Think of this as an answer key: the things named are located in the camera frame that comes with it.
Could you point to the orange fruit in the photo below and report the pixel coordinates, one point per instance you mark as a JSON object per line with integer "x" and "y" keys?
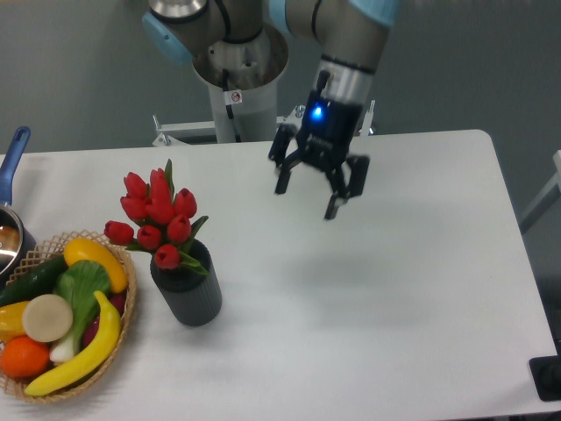
{"x": 23, "y": 357}

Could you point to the woven wicker basket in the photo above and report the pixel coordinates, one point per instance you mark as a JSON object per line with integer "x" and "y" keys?
{"x": 47, "y": 250}

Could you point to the dark green cucumber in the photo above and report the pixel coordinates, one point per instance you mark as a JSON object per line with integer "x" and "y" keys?
{"x": 37, "y": 281}

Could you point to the white frame at right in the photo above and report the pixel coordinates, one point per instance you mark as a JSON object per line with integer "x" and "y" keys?
{"x": 543, "y": 200}

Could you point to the blue handled saucepan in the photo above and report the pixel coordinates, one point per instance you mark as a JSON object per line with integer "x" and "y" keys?
{"x": 16, "y": 241}

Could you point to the yellow banana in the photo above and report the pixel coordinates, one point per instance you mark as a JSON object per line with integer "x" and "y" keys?
{"x": 86, "y": 361}

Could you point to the red tulip bouquet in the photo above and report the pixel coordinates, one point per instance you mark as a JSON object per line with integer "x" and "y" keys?
{"x": 162, "y": 221}

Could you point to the dark grey ribbed vase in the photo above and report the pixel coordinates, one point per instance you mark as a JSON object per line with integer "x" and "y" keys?
{"x": 194, "y": 299}

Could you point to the green bok choy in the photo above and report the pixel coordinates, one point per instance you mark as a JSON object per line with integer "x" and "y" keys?
{"x": 77, "y": 286}

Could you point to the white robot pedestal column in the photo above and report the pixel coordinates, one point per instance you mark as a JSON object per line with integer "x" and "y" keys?
{"x": 242, "y": 81}

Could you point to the beige round slice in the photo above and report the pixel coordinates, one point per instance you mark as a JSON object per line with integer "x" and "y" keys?
{"x": 47, "y": 318}

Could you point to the yellow bell pepper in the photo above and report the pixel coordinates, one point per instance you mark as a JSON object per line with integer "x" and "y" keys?
{"x": 11, "y": 325}

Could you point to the dark red vegetable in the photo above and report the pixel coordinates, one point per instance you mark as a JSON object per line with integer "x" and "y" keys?
{"x": 118, "y": 301}

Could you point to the metal mounting bracket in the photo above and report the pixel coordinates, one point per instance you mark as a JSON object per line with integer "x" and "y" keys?
{"x": 187, "y": 133}

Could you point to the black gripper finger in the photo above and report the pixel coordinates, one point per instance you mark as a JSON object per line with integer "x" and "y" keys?
{"x": 346, "y": 181}
{"x": 278, "y": 154}

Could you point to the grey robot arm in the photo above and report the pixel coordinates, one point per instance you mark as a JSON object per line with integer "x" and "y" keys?
{"x": 351, "y": 34}

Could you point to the black device at edge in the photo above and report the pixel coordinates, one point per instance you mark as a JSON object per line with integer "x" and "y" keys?
{"x": 546, "y": 376}

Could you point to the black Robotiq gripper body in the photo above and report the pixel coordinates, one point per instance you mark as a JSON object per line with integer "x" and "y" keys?
{"x": 327, "y": 130}

